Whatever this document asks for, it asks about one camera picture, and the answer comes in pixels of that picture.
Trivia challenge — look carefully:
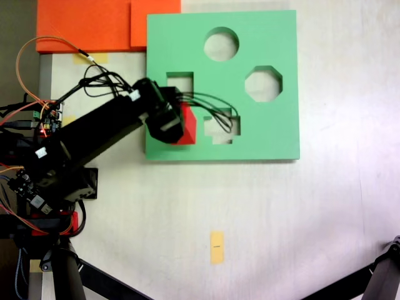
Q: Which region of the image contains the aluminium post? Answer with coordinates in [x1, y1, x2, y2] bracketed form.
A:
[27, 271, 53, 300]

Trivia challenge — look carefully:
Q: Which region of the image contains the black tripod leg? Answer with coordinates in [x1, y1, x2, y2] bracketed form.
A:
[40, 243, 154, 300]

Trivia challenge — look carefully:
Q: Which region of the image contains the small circuit board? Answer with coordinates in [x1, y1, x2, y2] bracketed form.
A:
[31, 99, 64, 138]

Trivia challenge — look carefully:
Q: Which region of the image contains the circuit board with chips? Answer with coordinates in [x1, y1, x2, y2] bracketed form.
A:
[7, 170, 54, 216]

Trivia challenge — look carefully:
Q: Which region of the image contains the black tripod leg notched foot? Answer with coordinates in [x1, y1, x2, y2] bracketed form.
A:
[299, 234, 400, 300]

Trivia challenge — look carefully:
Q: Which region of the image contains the green shape sorting board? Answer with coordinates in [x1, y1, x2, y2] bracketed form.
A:
[145, 9, 301, 163]

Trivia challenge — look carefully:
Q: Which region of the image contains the wide yellow tape strip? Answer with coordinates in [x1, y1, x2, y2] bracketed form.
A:
[72, 52, 109, 65]

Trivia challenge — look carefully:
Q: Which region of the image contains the thin orange cable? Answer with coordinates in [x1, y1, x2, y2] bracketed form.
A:
[15, 36, 94, 106]

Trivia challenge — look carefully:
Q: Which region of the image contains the large orange foam block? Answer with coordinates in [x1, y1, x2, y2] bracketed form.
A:
[36, 0, 132, 54]

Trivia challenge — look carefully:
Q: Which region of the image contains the black wire bundle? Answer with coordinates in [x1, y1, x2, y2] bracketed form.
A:
[174, 90, 242, 136]
[57, 61, 136, 104]

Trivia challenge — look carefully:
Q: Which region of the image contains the red base clamp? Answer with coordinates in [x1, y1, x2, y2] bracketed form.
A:
[17, 209, 79, 236]

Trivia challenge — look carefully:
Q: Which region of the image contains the braided blue white cable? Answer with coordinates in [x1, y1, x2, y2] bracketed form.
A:
[14, 246, 29, 300]

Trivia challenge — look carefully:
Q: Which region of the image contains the red square block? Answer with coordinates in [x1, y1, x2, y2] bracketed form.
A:
[171, 102, 198, 146]

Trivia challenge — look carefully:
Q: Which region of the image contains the long yellow tape marker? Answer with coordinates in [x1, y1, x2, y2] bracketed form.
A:
[209, 231, 225, 266]

